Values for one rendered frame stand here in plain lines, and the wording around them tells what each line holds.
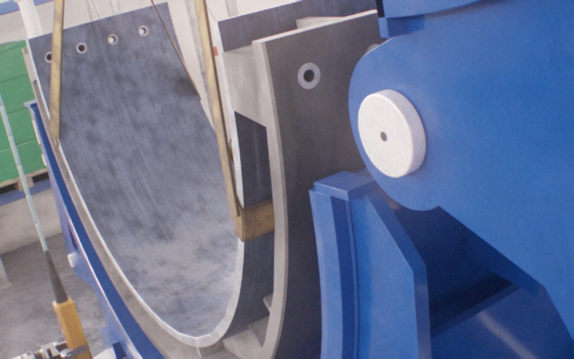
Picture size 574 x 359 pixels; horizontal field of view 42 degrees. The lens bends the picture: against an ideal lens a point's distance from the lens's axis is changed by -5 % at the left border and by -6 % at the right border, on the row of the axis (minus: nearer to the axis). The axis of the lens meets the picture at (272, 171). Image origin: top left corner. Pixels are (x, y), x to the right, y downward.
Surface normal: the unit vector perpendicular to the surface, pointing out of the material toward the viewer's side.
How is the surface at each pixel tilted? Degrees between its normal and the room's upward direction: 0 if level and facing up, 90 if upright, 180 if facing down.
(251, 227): 115
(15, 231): 90
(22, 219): 90
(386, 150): 90
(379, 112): 90
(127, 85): 75
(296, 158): 102
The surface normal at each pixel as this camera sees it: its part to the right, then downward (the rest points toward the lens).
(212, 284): -0.17, -0.93
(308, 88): 0.49, 0.24
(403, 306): -0.85, 0.31
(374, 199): 0.24, -0.50
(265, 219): 0.51, 0.53
